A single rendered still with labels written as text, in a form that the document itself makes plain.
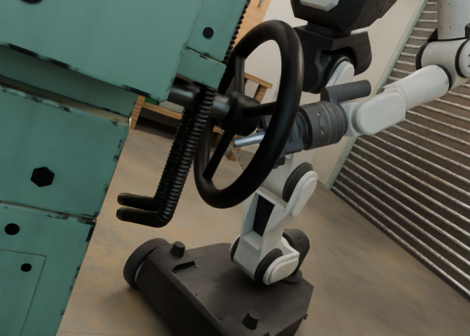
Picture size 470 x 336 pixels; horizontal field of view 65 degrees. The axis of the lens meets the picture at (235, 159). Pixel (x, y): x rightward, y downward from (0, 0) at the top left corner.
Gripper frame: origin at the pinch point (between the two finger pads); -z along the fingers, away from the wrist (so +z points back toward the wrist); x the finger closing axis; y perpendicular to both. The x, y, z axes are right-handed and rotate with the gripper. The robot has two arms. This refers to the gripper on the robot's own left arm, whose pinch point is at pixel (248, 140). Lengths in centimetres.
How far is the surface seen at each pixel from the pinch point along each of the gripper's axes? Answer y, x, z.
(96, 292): -69, -37, -44
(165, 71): 46.0, 2.6, -17.7
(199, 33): 25.0, 11.9, -10.5
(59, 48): 47, 4, -22
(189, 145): 15.0, 0.4, -13.0
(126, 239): -104, -27, -33
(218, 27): 25.1, 12.3, -8.2
